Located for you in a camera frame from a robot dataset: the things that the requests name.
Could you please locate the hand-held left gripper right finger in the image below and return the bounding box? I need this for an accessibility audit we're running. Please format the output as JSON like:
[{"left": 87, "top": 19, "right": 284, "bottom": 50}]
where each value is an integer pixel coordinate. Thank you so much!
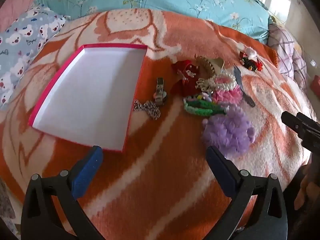
[{"left": 205, "top": 145, "right": 288, "bottom": 240}]

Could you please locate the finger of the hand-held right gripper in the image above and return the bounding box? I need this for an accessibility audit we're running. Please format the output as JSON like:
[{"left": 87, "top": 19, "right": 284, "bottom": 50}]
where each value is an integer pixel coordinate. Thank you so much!
[{"left": 281, "top": 111, "right": 320, "bottom": 153}]

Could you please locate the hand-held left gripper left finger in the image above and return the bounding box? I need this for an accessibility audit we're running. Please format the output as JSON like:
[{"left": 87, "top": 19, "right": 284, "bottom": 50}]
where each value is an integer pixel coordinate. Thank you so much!
[{"left": 21, "top": 145, "right": 105, "bottom": 240}]

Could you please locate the purple scrunchie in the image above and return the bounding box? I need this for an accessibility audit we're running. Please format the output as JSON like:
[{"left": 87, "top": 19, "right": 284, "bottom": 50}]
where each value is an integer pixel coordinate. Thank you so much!
[{"left": 202, "top": 106, "right": 256, "bottom": 157}]

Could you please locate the green braided bracelet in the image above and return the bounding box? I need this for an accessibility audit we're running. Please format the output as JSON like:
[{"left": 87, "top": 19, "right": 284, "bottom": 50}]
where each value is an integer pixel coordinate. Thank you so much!
[{"left": 183, "top": 95, "right": 227, "bottom": 115}]

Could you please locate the black hair comb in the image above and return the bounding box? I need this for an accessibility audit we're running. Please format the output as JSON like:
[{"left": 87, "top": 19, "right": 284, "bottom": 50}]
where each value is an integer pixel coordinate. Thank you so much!
[{"left": 234, "top": 66, "right": 256, "bottom": 108}]

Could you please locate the pink scrunchie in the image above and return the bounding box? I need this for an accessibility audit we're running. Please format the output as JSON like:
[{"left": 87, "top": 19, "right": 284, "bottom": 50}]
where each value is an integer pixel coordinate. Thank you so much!
[{"left": 212, "top": 77, "right": 243, "bottom": 104}]

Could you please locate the pink box with white inside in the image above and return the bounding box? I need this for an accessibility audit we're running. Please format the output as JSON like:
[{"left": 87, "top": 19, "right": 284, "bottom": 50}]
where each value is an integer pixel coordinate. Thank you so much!
[{"left": 28, "top": 44, "right": 148, "bottom": 153}]

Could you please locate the pearl bracelet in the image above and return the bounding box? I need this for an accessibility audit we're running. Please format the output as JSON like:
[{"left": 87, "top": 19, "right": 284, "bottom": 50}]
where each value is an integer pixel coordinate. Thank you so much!
[{"left": 195, "top": 71, "right": 237, "bottom": 93}]

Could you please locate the red bow hair clip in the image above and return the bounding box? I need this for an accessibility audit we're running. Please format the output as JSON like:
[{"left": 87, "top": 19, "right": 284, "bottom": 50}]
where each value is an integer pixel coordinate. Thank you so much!
[{"left": 171, "top": 60, "right": 200, "bottom": 97}]

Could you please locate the gold hair claw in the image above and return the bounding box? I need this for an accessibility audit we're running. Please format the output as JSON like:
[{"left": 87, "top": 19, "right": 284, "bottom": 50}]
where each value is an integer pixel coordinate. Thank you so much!
[{"left": 195, "top": 56, "right": 225, "bottom": 77}]

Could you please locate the person's right hand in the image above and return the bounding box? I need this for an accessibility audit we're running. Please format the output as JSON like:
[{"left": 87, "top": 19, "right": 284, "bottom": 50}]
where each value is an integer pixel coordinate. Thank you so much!
[{"left": 294, "top": 165, "right": 320, "bottom": 210}]

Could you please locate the orange and white patterned blanket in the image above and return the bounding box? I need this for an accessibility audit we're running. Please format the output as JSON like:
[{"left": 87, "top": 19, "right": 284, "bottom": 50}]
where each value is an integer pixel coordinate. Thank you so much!
[{"left": 0, "top": 9, "right": 320, "bottom": 240}]

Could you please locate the purple plaid pillow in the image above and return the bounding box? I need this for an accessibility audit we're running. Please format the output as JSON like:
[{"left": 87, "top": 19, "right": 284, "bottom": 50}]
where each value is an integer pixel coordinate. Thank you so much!
[{"left": 267, "top": 22, "right": 308, "bottom": 90}]

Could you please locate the white pom pom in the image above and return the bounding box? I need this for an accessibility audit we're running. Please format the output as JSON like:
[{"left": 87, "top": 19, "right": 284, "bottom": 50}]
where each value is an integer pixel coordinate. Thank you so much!
[{"left": 244, "top": 47, "right": 258, "bottom": 58}]

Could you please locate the grey patterned cloth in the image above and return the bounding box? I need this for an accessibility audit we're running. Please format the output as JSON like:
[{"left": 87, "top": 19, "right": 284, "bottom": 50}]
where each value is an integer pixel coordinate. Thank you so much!
[{"left": 0, "top": 180, "right": 20, "bottom": 238}]

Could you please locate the silver wristwatch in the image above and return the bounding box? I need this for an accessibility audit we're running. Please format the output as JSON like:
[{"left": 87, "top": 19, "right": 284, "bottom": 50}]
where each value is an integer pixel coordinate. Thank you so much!
[{"left": 154, "top": 77, "right": 168, "bottom": 105}]

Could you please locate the bear print pillow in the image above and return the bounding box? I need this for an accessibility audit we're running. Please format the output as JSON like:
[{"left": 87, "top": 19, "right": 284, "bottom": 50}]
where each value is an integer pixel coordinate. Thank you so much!
[{"left": 0, "top": 5, "right": 67, "bottom": 110}]

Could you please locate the blue floral duvet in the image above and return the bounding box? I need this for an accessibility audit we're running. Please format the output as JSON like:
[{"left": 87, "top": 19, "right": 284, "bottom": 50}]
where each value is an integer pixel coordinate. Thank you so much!
[{"left": 37, "top": 0, "right": 273, "bottom": 45}]

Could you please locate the pink quilt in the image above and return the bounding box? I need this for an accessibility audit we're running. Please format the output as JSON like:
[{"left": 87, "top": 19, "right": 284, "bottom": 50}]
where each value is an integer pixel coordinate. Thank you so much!
[{"left": 0, "top": 0, "right": 53, "bottom": 33}]

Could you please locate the pastel charm hair tie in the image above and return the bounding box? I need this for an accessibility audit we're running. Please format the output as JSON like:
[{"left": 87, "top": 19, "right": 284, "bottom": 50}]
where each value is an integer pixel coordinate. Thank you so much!
[{"left": 195, "top": 93, "right": 212, "bottom": 103}]

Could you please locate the black beaded hair tie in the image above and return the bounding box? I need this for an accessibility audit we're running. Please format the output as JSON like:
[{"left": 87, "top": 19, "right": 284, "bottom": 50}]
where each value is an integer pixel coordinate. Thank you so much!
[{"left": 240, "top": 57, "right": 259, "bottom": 71}]

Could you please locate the silver chain necklace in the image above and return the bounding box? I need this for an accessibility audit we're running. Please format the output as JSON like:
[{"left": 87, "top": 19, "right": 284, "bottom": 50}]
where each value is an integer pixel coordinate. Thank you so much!
[{"left": 133, "top": 99, "right": 161, "bottom": 120}]

